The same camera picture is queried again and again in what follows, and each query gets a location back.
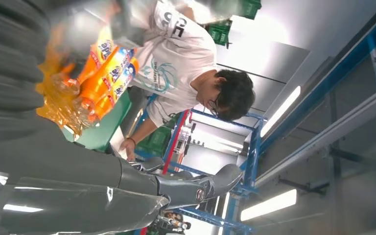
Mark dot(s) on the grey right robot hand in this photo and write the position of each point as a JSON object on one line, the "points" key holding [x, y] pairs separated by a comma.
{"points": [[61, 181]]}

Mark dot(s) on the white table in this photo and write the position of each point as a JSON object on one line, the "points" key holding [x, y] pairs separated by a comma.
{"points": [[118, 141]]}

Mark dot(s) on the green plastic crate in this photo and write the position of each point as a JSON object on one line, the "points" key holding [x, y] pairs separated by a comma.
{"points": [[219, 32], [251, 8], [155, 141]]}

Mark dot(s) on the person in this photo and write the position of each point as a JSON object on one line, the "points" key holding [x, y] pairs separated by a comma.
{"points": [[178, 58]]}

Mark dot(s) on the yellow taped cardboard sheet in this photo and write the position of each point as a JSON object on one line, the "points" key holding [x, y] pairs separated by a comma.
{"points": [[55, 103]]}

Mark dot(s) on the white ceiling light strip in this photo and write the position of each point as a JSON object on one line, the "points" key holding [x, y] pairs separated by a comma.
{"points": [[280, 111], [269, 205]]}

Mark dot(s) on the blue steel beam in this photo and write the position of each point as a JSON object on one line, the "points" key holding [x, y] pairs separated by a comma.
{"points": [[337, 71]]}

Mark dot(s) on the grey steel rail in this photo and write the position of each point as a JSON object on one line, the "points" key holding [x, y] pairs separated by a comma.
{"points": [[330, 133]]}

